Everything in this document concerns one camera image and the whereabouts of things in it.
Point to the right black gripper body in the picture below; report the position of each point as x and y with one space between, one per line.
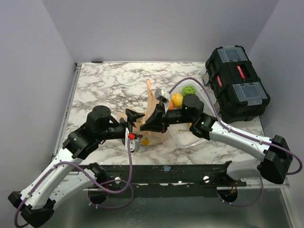
171 116

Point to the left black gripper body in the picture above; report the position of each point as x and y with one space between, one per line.
127 125

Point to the orange banana-print plastic bag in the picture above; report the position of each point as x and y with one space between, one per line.
149 138

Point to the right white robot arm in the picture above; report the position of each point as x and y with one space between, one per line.
270 159

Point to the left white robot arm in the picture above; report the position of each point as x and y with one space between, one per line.
63 176

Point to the orange peach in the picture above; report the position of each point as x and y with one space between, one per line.
171 105

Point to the pale yellow round fruit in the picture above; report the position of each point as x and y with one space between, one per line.
177 99

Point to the white plastic basket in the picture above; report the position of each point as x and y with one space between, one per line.
180 132

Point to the green custard apple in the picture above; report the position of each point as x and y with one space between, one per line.
188 90

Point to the black tool box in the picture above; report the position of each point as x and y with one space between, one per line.
238 90

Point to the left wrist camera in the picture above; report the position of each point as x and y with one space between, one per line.
132 141

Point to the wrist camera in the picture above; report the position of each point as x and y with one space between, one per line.
132 141
163 96

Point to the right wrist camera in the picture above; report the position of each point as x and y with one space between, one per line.
163 96

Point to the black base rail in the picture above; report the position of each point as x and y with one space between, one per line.
169 181

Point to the aluminium frame rail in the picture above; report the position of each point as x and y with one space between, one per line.
256 183

